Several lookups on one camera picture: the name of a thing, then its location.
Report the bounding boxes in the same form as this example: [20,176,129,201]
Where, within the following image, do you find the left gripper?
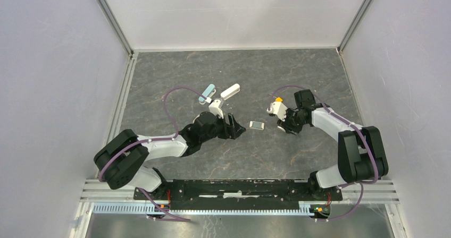
[200,112,246,143]

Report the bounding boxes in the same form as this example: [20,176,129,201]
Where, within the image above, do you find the staple box grey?
[249,121,265,130]

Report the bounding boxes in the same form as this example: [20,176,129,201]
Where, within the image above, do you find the white stapler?
[220,83,240,100]

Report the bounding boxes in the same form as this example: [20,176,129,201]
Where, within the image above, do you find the light blue stapler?
[198,83,216,105]

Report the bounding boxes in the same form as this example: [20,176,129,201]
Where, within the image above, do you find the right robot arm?
[266,89,389,200]

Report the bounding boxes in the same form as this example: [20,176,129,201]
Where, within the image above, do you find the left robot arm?
[94,112,246,200]

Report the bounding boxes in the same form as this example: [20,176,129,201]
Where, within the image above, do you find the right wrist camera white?
[266,101,288,121]

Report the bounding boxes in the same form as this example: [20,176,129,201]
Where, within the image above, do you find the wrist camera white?
[266,101,288,121]
[208,98,224,119]

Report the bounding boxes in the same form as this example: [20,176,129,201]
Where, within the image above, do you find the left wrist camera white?
[208,98,224,119]

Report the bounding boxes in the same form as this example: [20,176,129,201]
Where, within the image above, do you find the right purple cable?
[269,85,379,223]

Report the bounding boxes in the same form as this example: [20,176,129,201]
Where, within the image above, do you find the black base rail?
[149,179,343,210]

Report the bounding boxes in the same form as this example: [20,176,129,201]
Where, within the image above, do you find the white cable tray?
[92,201,330,217]

